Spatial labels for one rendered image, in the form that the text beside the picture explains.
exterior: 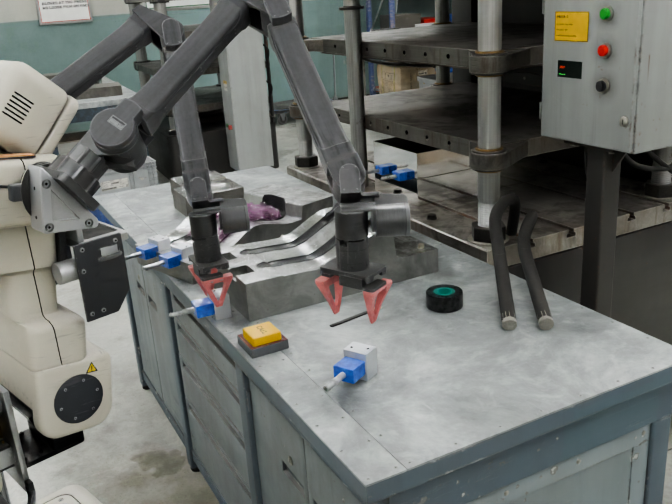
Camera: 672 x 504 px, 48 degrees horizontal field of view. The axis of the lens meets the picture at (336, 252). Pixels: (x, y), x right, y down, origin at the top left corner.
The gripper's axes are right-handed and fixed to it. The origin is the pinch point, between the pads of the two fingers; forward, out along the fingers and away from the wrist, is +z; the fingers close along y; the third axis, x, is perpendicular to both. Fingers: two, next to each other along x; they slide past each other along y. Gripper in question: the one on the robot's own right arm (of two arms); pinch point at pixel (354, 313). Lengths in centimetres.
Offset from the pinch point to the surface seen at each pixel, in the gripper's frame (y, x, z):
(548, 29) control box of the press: -2, -88, -42
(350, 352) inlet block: 0.6, 0.9, 7.6
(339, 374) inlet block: -0.3, 5.9, 9.4
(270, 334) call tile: 20.6, -0.5, 9.6
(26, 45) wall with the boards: 660, -386, 1
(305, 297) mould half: 27.2, -21.1, 10.9
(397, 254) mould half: 17.3, -45.3, 6.8
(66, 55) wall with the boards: 640, -419, 14
